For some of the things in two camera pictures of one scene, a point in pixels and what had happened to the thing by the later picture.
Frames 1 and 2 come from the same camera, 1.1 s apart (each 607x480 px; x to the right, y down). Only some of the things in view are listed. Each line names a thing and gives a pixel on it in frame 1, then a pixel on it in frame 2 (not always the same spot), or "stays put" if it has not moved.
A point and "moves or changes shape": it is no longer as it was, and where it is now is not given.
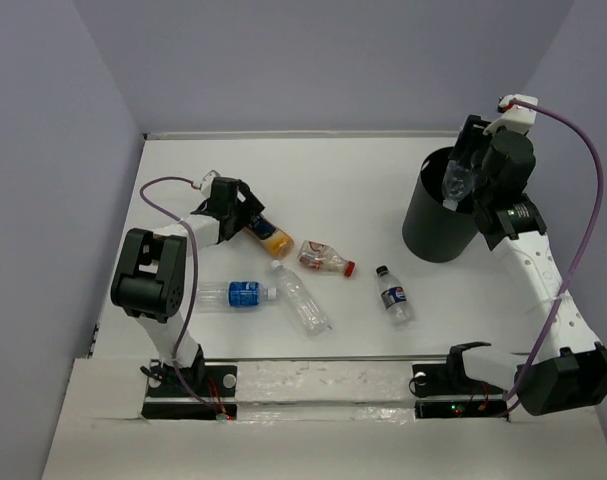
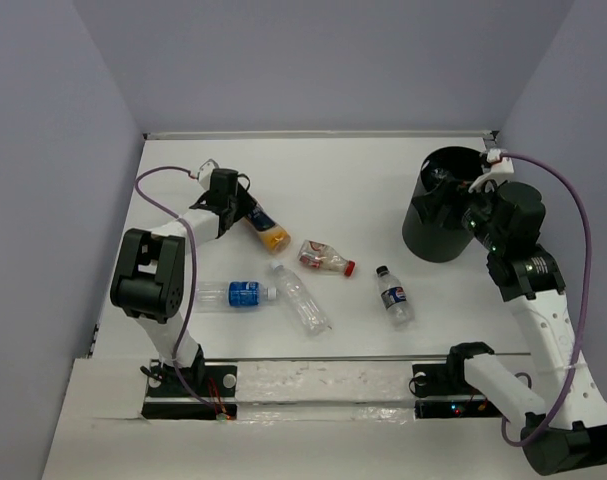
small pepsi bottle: (394, 297) stays put
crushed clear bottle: (457, 183) moves or changes shape
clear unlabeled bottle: (304, 308) stays put
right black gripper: (473, 132) → (429, 205)
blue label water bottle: (220, 296) stays put
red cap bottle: (324, 257) stays put
